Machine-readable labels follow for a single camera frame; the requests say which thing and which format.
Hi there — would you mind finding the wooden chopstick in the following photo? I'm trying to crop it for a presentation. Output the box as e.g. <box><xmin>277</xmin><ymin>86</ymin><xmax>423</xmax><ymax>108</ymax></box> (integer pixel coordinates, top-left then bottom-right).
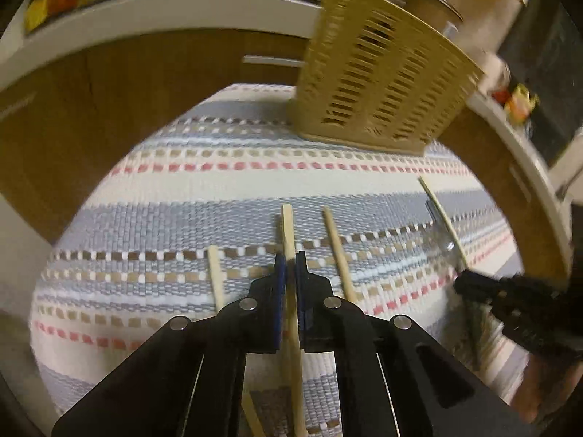
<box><xmin>418</xmin><ymin>176</ymin><xmax>468</xmax><ymax>274</ymax></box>
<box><xmin>281</xmin><ymin>204</ymin><xmax>307</xmax><ymax>436</ymax></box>
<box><xmin>208</xmin><ymin>245</ymin><xmax>265</xmax><ymax>437</ymax></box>
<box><xmin>322</xmin><ymin>206</ymin><xmax>358</xmax><ymax>303</ymax></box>

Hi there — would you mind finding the clear plastic spoon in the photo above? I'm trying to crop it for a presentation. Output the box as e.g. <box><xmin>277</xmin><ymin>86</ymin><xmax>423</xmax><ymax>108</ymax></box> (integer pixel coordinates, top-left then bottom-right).
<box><xmin>426</xmin><ymin>198</ymin><xmax>455</xmax><ymax>253</ymax></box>

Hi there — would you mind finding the striped woven table mat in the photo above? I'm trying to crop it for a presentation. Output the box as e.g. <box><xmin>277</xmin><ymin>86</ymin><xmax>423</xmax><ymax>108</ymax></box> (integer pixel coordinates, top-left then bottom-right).
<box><xmin>31</xmin><ymin>84</ymin><xmax>516</xmax><ymax>436</ymax></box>

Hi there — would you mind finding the yellow oil bottle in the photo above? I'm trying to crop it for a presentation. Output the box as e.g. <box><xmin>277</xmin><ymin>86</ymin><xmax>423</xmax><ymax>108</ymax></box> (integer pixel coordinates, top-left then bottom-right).
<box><xmin>504</xmin><ymin>84</ymin><xmax>540</xmax><ymax>125</ymax></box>

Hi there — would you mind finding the tan plastic utensil basket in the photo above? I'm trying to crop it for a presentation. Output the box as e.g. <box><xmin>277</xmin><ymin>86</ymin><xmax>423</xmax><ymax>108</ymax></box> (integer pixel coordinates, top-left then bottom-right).
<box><xmin>290</xmin><ymin>0</ymin><xmax>483</xmax><ymax>155</ymax></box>

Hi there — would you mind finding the brown rice cooker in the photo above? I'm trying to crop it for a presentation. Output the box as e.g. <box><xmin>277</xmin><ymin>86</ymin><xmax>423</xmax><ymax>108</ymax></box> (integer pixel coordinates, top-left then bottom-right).
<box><xmin>395</xmin><ymin>0</ymin><xmax>463</xmax><ymax>40</ymax></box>

